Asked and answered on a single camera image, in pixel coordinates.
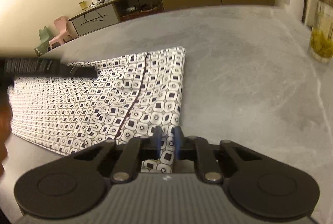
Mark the pink plastic chair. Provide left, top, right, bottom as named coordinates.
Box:
left=48, top=16, right=76, bottom=50

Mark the green plastic chair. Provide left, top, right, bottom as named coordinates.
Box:
left=34, top=27, right=53, bottom=57

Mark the person's left hand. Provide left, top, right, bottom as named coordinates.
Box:
left=0, top=104, right=12, bottom=178

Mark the black hanging cable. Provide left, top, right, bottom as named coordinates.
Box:
left=80, top=4, right=105, bottom=27

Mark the white geometric-print garment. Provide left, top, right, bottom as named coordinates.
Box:
left=9, top=46, right=187, bottom=174

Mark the glass bottle of green tea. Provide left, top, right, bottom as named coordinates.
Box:
left=308, top=0, right=333, bottom=63

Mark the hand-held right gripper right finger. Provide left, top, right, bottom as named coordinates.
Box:
left=174, top=126, right=263, bottom=184

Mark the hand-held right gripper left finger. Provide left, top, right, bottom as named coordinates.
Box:
left=74, top=126, right=162, bottom=183

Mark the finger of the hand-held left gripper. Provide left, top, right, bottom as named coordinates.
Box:
left=62, top=64, right=97, bottom=78

